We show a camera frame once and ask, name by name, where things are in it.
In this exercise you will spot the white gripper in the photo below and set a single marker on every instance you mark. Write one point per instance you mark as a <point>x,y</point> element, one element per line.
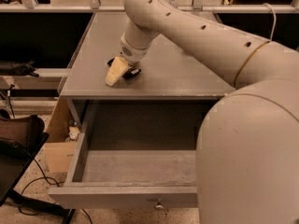
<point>132,53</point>

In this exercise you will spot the black chocolate rxbar wrapper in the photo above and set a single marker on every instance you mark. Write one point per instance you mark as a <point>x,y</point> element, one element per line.
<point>133,71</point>

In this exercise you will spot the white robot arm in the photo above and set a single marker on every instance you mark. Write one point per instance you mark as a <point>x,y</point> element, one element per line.
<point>247,156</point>

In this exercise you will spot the grey open top drawer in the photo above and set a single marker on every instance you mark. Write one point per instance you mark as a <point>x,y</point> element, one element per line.
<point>132,170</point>

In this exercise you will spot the silver drawer knob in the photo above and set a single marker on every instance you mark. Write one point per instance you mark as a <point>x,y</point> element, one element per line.
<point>158,205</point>

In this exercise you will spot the grey wooden cabinet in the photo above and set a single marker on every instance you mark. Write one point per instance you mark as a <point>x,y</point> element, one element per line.
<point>171,86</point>

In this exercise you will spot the cardboard box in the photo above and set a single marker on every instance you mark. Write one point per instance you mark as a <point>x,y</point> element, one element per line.
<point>60,147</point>

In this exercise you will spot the black object on shelf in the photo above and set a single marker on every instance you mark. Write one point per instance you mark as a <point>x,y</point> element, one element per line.
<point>9,68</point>

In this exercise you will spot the black chair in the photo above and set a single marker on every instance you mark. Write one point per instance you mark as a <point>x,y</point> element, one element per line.
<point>20,141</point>

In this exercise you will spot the metal rail frame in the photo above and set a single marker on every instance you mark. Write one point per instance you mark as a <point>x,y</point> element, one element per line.
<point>62,6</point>

